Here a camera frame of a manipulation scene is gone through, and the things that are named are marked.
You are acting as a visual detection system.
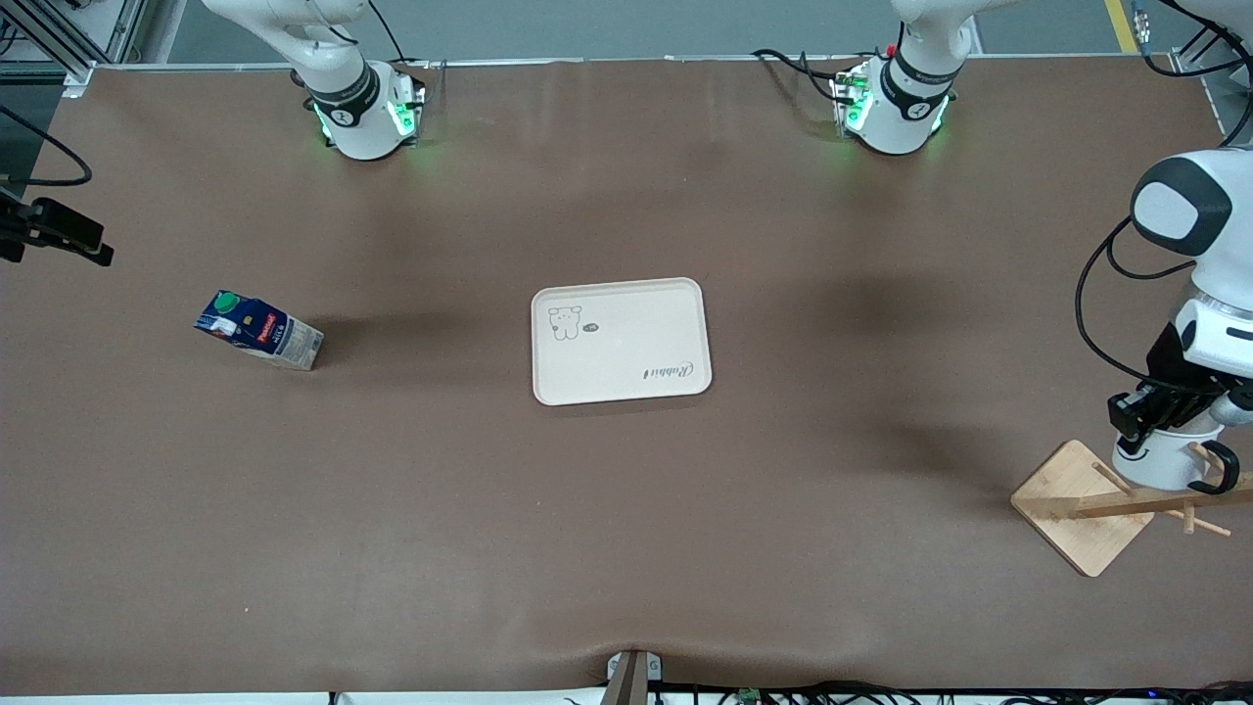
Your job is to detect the white cup black handle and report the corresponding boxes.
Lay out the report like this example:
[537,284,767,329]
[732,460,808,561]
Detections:
[1113,421,1240,494]

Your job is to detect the blue milk carton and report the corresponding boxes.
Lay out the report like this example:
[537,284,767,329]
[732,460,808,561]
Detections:
[194,290,325,372]

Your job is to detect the cream tray with rabbit print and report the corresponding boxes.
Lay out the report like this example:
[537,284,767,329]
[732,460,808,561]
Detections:
[531,277,714,407]

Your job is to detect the wooden mug tree stand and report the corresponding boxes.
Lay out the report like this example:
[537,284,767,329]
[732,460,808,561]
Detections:
[1010,431,1253,578]

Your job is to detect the aluminium frame strut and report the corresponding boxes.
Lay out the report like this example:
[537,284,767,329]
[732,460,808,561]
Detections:
[0,0,148,94]

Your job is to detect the black hanging cables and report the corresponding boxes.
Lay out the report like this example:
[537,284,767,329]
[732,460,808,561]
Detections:
[1131,0,1253,79]

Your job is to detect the aluminium frame corner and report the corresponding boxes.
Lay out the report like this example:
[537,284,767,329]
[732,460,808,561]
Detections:
[1170,29,1253,79]

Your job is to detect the black base cable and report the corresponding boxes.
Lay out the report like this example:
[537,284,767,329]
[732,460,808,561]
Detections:
[752,47,853,104]
[367,0,432,70]

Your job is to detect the post with metal bracket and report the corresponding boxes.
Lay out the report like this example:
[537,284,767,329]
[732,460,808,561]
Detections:
[605,648,664,705]

